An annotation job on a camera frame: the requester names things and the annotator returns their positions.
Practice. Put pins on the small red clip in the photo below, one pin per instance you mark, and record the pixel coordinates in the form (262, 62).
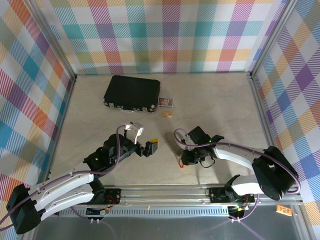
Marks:
(180, 163)

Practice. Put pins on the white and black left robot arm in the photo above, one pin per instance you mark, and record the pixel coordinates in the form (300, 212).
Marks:
(70, 197)

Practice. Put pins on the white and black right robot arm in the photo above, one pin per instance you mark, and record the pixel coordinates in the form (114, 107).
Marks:
(237, 155)

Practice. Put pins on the small orange box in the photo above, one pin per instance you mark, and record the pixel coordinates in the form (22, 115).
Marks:
(166, 114)

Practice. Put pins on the black base electronics box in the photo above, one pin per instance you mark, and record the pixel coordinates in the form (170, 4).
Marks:
(112, 196)
(216, 195)

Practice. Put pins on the purple playing card box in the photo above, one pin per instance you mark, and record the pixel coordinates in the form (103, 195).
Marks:
(165, 102)

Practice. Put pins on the yellow power connector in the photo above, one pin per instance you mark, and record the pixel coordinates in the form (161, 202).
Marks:
(237, 208)
(104, 212)

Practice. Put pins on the black hard case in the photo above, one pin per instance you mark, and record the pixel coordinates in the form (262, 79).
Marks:
(132, 92)

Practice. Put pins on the perforated metal strip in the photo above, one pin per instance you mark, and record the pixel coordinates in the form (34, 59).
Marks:
(162, 212)

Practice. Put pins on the reflective steel plate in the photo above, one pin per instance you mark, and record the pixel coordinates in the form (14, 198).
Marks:
(162, 228)

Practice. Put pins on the orange paper tag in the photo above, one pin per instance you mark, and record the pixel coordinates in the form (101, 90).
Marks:
(283, 210)

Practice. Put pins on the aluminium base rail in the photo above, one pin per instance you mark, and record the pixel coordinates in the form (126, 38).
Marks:
(162, 196)

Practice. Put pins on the aluminium frame post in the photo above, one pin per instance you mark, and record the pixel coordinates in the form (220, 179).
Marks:
(271, 37)
(56, 40)

